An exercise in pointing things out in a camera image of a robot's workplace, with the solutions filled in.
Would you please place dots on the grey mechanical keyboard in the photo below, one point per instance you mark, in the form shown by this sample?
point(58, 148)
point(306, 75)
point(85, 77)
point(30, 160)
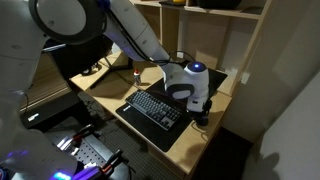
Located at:
point(153, 108)

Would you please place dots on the black perforated robot table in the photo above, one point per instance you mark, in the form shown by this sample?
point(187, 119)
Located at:
point(86, 153)

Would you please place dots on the flat black tray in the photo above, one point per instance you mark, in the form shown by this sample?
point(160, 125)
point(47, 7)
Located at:
point(166, 3)

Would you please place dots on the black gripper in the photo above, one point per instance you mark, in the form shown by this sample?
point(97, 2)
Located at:
point(202, 116)

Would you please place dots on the wooden shelf unit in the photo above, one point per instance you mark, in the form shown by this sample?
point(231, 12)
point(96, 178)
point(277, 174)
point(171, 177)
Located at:
point(206, 36)

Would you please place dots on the white glue bottle red cap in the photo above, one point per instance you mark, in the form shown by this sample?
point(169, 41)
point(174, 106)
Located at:
point(137, 79)

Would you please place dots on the black monitor stand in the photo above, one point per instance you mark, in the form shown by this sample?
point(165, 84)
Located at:
point(115, 68)

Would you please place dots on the black box with white label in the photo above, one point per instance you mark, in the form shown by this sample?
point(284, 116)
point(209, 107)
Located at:
point(56, 110)

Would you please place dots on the dark computer monitor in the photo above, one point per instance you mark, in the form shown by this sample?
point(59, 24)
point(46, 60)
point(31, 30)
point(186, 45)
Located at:
point(80, 55)

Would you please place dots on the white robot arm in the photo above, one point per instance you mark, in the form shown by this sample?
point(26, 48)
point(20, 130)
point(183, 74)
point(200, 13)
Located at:
point(133, 30)

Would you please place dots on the black desk mat white logo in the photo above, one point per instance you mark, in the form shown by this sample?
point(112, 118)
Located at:
point(153, 133)

